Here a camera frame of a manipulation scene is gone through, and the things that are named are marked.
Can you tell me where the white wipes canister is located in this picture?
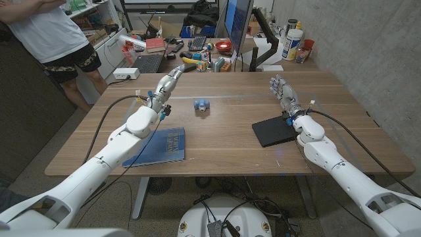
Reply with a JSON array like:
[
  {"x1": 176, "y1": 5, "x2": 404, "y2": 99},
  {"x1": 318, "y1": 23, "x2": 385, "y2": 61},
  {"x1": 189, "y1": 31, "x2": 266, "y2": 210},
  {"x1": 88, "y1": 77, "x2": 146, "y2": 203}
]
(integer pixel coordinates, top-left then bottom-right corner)
[{"x1": 282, "y1": 28, "x2": 304, "y2": 61}]

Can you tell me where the white robot torso base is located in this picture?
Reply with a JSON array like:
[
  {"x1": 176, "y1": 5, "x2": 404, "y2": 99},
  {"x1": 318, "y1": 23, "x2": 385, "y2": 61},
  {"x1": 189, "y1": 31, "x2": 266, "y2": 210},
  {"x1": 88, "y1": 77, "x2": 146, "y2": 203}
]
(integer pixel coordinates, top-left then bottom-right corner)
[{"x1": 177, "y1": 196, "x2": 273, "y2": 237}]

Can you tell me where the white rolled tube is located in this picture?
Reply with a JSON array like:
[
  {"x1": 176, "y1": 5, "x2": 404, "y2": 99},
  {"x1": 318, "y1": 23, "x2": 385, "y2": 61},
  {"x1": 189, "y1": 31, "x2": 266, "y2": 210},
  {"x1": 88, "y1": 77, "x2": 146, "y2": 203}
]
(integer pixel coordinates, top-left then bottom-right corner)
[{"x1": 118, "y1": 34, "x2": 147, "y2": 51}]

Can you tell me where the blue hardcover book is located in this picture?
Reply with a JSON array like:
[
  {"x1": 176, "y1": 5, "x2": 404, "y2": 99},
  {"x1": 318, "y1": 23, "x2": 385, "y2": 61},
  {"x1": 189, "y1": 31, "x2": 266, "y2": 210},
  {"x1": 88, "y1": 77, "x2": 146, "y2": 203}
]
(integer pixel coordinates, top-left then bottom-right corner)
[{"x1": 122, "y1": 127, "x2": 186, "y2": 169}]

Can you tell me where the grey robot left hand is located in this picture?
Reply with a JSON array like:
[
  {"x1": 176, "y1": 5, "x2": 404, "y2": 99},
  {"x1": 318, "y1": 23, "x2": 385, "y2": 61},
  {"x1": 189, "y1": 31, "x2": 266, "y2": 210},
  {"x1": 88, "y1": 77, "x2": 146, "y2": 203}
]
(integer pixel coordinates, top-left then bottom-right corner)
[{"x1": 147, "y1": 64, "x2": 187, "y2": 115}]

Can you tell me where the black laptop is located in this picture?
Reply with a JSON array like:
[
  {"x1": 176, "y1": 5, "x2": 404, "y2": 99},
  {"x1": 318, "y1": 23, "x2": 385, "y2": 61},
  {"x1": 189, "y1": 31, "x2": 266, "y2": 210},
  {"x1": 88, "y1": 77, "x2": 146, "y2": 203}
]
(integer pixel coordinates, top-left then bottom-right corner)
[{"x1": 130, "y1": 36, "x2": 175, "y2": 74}]

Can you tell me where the teal sponge holder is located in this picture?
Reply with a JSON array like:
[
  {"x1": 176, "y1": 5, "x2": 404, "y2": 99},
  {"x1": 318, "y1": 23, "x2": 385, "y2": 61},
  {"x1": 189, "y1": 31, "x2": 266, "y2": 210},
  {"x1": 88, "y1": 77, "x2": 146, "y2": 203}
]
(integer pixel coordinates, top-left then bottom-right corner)
[{"x1": 213, "y1": 57, "x2": 226, "y2": 73}]

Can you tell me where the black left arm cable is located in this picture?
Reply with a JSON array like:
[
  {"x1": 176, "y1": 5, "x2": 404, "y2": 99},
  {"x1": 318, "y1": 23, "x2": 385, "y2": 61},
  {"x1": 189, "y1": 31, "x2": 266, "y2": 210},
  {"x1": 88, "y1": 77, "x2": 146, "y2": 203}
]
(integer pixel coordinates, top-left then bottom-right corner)
[{"x1": 82, "y1": 94, "x2": 149, "y2": 165}]

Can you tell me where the red book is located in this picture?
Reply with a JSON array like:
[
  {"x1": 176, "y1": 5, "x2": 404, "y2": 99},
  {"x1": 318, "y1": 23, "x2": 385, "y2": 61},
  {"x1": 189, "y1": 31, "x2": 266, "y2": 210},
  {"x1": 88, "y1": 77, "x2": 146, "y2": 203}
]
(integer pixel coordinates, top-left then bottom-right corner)
[{"x1": 145, "y1": 37, "x2": 166, "y2": 54}]

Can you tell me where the grey table leg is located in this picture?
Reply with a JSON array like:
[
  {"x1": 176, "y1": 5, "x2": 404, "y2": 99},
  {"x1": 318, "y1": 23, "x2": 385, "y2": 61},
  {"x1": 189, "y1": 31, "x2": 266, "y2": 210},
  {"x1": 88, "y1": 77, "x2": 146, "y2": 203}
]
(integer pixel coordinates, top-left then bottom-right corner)
[
  {"x1": 294, "y1": 175, "x2": 318, "y2": 220},
  {"x1": 131, "y1": 176, "x2": 151, "y2": 221}
]

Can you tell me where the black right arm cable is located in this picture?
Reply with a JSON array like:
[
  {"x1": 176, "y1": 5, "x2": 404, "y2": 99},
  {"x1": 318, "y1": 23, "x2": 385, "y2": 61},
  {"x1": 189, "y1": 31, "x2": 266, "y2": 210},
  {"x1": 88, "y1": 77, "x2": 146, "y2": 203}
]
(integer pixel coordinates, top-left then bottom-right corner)
[{"x1": 306, "y1": 99, "x2": 421, "y2": 199}]

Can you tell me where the white shelf cabinet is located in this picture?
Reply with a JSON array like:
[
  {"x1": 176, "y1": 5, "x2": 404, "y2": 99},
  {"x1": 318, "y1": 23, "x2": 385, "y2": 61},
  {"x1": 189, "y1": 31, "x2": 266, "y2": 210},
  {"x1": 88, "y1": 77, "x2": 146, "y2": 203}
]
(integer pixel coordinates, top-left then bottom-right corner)
[{"x1": 67, "y1": 0, "x2": 129, "y2": 80}]

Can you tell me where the blue toy camera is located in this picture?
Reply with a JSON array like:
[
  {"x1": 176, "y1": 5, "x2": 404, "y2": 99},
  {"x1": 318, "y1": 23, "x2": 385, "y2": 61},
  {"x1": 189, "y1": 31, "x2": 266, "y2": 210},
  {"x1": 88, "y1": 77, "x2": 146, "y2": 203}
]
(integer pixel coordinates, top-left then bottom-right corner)
[{"x1": 193, "y1": 98, "x2": 211, "y2": 113}]

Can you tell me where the white power strip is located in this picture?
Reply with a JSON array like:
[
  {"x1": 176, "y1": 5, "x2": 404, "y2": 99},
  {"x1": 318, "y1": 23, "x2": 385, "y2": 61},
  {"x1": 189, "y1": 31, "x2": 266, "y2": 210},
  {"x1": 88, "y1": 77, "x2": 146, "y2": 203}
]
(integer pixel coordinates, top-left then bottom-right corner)
[{"x1": 112, "y1": 67, "x2": 141, "y2": 80}]

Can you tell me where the black folder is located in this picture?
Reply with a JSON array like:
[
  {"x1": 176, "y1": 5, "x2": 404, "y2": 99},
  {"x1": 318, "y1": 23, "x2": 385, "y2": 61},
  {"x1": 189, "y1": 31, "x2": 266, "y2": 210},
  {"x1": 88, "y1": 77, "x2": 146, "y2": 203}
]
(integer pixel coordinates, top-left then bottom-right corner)
[{"x1": 251, "y1": 115, "x2": 299, "y2": 148}]

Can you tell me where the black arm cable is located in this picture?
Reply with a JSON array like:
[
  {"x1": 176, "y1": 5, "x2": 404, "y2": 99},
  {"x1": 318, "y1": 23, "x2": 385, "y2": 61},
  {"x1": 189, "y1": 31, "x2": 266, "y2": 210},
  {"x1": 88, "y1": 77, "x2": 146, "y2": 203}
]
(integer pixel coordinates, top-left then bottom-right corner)
[
  {"x1": 306, "y1": 99, "x2": 421, "y2": 199},
  {"x1": 82, "y1": 94, "x2": 149, "y2": 165}
]

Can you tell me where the computer monitor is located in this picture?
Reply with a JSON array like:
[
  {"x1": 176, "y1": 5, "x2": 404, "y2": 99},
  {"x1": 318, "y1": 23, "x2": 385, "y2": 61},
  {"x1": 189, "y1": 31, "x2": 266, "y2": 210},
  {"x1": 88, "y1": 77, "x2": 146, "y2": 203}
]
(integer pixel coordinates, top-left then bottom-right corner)
[{"x1": 224, "y1": 0, "x2": 255, "y2": 55}]

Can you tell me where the person in white shirt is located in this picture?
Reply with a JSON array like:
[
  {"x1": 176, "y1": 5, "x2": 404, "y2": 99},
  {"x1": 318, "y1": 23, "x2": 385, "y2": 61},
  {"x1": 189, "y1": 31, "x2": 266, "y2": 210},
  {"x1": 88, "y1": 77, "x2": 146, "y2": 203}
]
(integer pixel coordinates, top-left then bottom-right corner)
[{"x1": 0, "y1": 0, "x2": 109, "y2": 113}]

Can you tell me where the black keyboard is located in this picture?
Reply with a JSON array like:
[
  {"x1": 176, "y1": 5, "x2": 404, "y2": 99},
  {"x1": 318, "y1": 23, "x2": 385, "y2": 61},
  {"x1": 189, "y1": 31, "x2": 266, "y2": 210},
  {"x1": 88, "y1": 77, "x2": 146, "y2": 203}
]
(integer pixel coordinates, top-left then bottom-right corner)
[{"x1": 187, "y1": 36, "x2": 207, "y2": 52}]

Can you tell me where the black backpack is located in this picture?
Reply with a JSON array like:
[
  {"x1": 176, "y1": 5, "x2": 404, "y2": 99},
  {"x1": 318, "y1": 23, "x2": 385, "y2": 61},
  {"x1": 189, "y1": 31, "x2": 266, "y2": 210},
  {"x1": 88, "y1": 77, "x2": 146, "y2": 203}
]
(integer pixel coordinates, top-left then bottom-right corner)
[{"x1": 182, "y1": 0, "x2": 220, "y2": 29}]

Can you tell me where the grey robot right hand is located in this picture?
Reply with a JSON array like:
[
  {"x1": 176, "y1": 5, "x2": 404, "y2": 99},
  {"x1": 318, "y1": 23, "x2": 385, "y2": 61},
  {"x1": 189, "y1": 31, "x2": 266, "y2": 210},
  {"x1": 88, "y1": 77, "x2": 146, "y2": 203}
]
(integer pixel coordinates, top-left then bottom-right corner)
[{"x1": 269, "y1": 74, "x2": 305, "y2": 119}]

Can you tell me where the black round floor fan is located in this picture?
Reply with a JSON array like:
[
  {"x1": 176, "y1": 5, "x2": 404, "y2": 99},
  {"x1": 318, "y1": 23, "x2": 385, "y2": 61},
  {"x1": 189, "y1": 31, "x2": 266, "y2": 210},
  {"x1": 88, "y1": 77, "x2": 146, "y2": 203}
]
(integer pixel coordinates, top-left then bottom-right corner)
[{"x1": 147, "y1": 176, "x2": 174, "y2": 196}]

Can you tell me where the blue storage bin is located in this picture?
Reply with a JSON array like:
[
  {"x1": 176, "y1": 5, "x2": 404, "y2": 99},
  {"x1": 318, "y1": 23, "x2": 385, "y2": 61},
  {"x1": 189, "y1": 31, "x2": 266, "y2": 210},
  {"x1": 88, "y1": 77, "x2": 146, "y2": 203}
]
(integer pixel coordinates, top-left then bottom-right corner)
[{"x1": 180, "y1": 25, "x2": 216, "y2": 39}]

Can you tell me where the red bowl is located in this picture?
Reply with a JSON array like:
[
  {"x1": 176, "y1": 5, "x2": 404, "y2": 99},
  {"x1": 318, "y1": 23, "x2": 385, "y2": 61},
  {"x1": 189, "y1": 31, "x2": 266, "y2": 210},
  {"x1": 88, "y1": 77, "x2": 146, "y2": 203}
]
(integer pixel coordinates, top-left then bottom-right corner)
[{"x1": 214, "y1": 39, "x2": 234, "y2": 53}]

